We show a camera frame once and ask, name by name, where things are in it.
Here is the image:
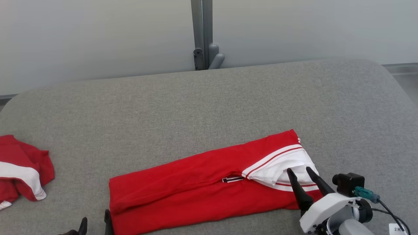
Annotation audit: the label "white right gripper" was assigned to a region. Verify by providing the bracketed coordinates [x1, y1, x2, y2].
[286, 166, 359, 234]

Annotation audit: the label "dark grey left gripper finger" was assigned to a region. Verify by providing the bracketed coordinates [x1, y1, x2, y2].
[67, 217, 88, 235]
[104, 209, 114, 235]

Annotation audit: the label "red number 23 basketball jersey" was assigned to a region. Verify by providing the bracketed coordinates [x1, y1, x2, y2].
[109, 129, 324, 235]

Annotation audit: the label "red white sports shorts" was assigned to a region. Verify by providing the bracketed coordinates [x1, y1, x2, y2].
[0, 135, 55, 211]

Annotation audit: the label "teal right camera connector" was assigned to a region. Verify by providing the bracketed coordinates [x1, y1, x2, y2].
[354, 186, 381, 204]

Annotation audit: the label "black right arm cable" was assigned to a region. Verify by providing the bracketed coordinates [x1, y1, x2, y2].
[372, 199, 412, 235]

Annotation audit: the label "white cable label tag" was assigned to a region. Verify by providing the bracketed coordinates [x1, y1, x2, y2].
[389, 223, 409, 235]

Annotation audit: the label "grey rounded post foot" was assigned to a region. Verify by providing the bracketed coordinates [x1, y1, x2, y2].
[208, 43, 225, 70]

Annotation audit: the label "dark post base bracket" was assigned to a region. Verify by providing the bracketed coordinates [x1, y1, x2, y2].
[193, 48, 205, 71]

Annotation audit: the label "grey metal partition post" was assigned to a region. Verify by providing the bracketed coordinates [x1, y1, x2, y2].
[191, 0, 213, 71]

